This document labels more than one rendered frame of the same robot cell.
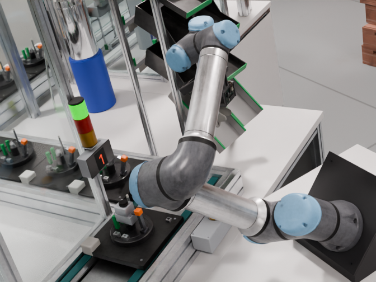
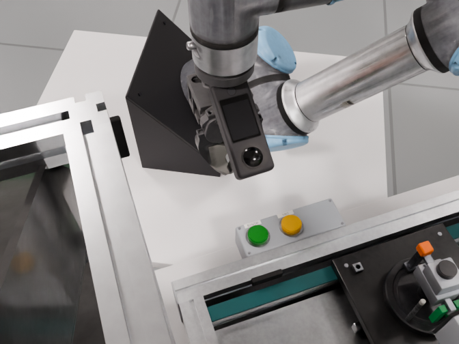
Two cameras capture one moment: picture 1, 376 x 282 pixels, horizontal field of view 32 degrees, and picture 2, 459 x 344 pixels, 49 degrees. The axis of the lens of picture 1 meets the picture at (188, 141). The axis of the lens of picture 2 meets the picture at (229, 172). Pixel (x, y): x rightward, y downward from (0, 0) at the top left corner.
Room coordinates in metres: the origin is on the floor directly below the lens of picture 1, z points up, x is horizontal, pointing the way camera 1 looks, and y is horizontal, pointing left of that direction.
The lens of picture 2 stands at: (2.14, 0.14, 1.82)
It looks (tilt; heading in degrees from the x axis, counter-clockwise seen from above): 55 degrees down; 214
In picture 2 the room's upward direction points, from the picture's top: straight up
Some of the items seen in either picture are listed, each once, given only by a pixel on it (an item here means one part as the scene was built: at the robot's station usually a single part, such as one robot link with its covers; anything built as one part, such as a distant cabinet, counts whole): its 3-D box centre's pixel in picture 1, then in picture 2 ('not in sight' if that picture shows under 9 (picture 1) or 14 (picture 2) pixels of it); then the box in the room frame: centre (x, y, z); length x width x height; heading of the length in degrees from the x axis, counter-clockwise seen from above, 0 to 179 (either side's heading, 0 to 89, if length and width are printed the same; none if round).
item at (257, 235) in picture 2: not in sight; (257, 235); (1.73, -0.07, 0.96); 0.04 x 0.04 x 0.02
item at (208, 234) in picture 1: (216, 222); (289, 233); (1.67, -0.03, 0.93); 0.21 x 0.07 x 0.06; 143
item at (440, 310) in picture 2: not in sight; (438, 314); (1.71, 0.27, 1.01); 0.01 x 0.01 x 0.05; 53
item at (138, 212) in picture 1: (138, 218); (421, 260); (1.65, 0.20, 1.04); 0.04 x 0.02 x 0.08; 53
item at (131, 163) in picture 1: (110, 167); not in sight; (2.03, 0.29, 1.01); 0.24 x 0.24 x 0.13; 53
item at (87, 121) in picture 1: (83, 122); not in sight; (1.79, 0.30, 1.34); 0.05 x 0.05 x 0.05
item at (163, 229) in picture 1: (133, 234); (421, 299); (1.68, 0.24, 0.96); 0.24 x 0.24 x 0.02; 53
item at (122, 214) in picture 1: (123, 210); (443, 282); (1.68, 0.25, 1.06); 0.08 x 0.04 x 0.07; 51
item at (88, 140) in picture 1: (87, 136); not in sight; (1.79, 0.30, 1.29); 0.05 x 0.05 x 0.05
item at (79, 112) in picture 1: (78, 108); not in sight; (1.79, 0.30, 1.39); 0.05 x 0.05 x 0.05
